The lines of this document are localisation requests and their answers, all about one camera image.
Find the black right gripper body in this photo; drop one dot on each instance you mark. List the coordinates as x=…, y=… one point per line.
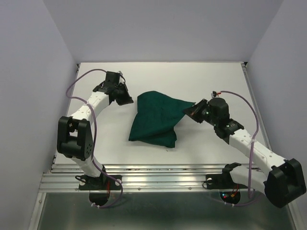
x=202, y=112

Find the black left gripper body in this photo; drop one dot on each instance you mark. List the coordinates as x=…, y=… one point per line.
x=123, y=96

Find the green surgical drape cloth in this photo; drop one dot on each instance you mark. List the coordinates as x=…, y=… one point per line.
x=157, y=115

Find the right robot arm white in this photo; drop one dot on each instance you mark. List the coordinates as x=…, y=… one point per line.
x=279, y=179

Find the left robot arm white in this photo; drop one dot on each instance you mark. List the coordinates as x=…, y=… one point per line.
x=77, y=133

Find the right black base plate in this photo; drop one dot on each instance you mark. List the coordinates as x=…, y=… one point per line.
x=221, y=181

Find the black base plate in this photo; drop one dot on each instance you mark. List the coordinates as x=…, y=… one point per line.
x=101, y=183
x=221, y=181

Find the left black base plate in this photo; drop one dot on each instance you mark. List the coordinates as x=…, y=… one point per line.
x=101, y=183

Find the aluminium frame rail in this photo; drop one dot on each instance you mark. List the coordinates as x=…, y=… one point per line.
x=135, y=178

